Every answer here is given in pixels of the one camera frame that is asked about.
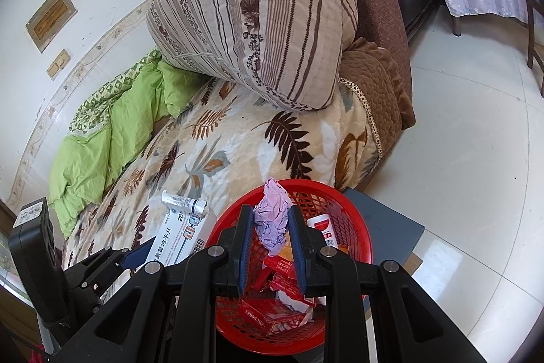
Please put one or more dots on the red cigarette box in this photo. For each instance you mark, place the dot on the red cigarette box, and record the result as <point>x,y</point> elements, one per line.
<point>272,314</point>

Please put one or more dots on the green quilt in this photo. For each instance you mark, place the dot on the green quilt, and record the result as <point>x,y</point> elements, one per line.
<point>127,112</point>

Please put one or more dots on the striped beige cushion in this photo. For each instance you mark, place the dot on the striped beige cushion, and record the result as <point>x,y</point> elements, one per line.
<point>255,5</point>

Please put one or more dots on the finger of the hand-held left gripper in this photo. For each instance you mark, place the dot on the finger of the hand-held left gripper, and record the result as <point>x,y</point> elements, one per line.
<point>138,254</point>

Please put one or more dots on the white medicine box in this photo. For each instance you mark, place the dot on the white medicine box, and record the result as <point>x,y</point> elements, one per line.
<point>182,237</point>

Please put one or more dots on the red mesh basket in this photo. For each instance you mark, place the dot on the red mesh basket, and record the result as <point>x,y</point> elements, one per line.
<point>335,203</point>

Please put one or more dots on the orange snack bag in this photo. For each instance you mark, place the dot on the orange snack bag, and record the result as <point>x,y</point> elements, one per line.
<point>287,251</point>

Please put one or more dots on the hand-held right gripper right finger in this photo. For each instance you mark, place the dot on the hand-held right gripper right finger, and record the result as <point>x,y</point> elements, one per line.
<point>297,248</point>

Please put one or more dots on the red candy wrapper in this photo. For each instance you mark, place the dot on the red candy wrapper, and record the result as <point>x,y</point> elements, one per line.
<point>276,263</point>

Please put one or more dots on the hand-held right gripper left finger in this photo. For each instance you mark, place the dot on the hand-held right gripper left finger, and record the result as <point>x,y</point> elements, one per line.
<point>244,248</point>

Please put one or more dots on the purple paper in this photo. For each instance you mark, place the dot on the purple paper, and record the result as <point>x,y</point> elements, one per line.
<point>272,214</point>

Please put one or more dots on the gold wall plaque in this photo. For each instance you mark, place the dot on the gold wall plaque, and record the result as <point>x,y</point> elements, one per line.
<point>51,20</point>

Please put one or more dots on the grey stool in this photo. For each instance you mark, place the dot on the grey stool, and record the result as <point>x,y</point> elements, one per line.
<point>391,227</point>

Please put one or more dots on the beige wall switch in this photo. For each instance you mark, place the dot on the beige wall switch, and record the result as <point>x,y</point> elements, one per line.
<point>53,70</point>
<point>63,58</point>

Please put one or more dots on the leaf print blanket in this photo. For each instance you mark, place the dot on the leaf print blanket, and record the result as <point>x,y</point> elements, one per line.
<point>238,142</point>

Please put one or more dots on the red white torn wrapper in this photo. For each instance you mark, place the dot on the red white torn wrapper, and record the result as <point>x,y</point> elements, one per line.
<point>289,286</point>

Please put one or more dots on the brown quilted cover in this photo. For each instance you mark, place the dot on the brown quilted cover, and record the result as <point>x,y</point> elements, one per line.
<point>374,91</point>

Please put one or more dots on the white spray bottle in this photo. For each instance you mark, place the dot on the white spray bottle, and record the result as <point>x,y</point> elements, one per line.
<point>180,201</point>

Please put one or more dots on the dark wooden chair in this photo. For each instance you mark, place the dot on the dark wooden chair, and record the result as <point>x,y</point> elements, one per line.
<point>533,31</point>

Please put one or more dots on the white red label packet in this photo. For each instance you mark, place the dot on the white red label packet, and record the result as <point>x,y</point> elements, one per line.
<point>323,229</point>

